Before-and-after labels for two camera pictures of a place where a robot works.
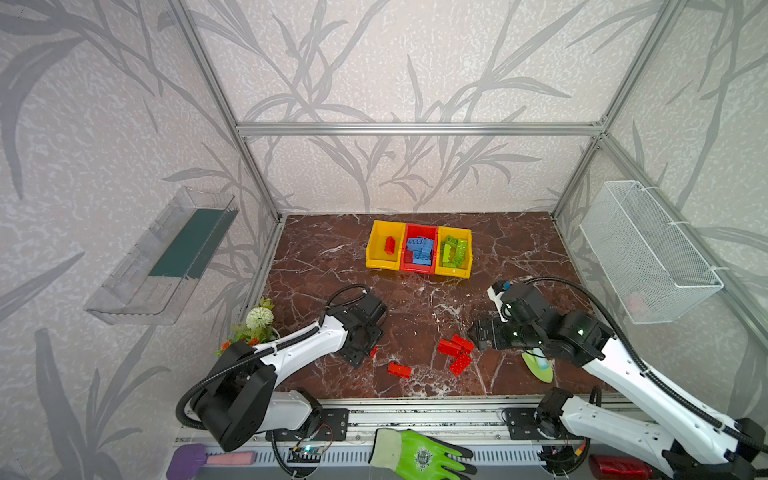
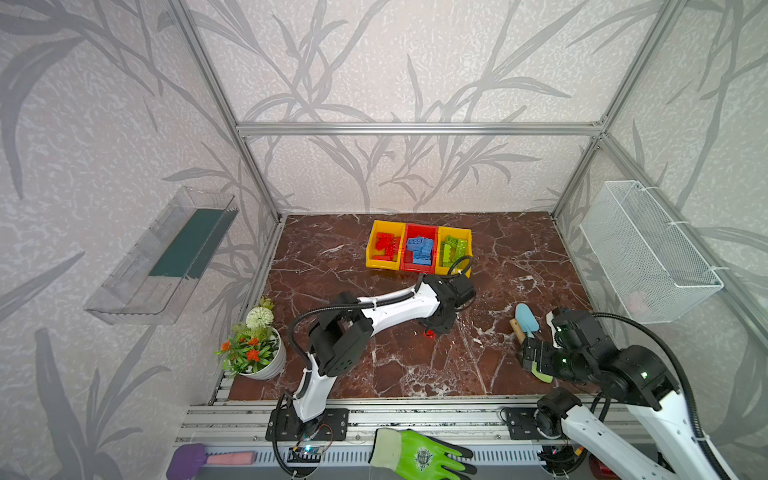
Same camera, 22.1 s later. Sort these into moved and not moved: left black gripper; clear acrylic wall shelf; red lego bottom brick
Moved: red lego bottom brick; left black gripper
Not moved: clear acrylic wall shelf
